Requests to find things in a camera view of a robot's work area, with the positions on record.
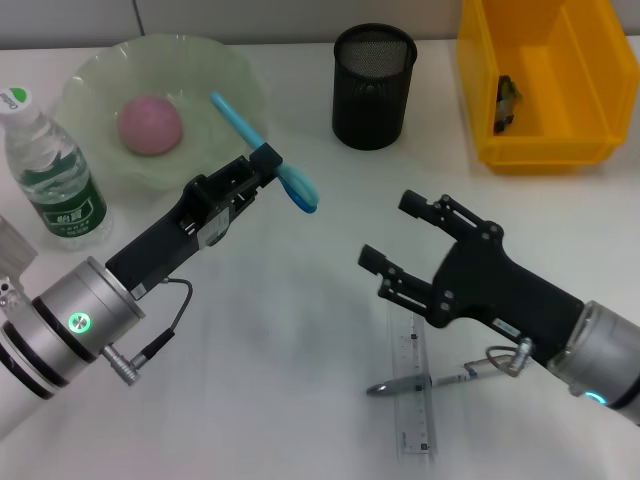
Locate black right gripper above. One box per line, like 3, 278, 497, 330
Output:
357, 188, 586, 361

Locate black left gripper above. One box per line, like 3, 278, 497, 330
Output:
104, 142, 285, 302

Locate blue scissors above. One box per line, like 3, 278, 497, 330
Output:
209, 90, 321, 215

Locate pink peach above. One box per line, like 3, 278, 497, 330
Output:
117, 95, 184, 157

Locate green plastic wrapper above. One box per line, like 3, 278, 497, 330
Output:
492, 73, 525, 135

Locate clear bottle green label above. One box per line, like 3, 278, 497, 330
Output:
0, 87, 114, 252

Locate green glass fruit plate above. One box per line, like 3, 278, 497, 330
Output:
52, 32, 269, 194

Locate silver white pen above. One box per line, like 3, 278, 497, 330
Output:
364, 362, 501, 397

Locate transparent ruler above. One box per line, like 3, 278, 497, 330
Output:
387, 305, 441, 454

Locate black mesh cup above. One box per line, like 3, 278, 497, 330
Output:
331, 22, 419, 151

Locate yellow plastic bin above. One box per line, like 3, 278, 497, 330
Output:
455, 0, 634, 175

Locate left gripper cable with plug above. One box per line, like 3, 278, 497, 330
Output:
102, 277, 194, 387

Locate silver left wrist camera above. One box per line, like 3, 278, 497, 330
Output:
0, 214, 40, 294

